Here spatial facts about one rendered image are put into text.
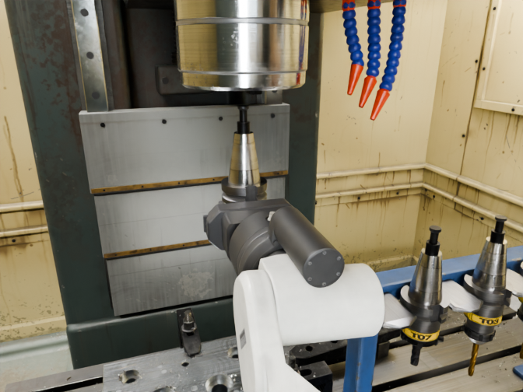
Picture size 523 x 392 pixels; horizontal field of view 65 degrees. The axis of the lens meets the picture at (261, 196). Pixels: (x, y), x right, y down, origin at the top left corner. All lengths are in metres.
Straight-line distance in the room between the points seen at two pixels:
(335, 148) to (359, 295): 1.24
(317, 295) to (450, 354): 0.75
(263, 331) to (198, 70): 0.29
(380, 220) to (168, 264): 1.00
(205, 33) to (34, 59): 0.58
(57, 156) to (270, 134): 0.49
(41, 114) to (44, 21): 0.19
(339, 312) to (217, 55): 0.29
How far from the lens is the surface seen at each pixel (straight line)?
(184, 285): 1.13
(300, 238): 0.34
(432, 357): 1.05
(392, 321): 0.58
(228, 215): 0.50
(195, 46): 0.48
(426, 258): 0.58
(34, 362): 1.62
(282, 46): 0.47
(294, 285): 0.34
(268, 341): 0.32
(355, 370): 0.70
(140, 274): 1.10
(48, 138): 1.02
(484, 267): 0.66
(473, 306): 0.65
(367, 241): 1.80
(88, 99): 0.96
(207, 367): 0.83
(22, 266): 1.54
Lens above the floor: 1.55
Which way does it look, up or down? 20 degrees down
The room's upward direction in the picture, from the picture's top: straight up
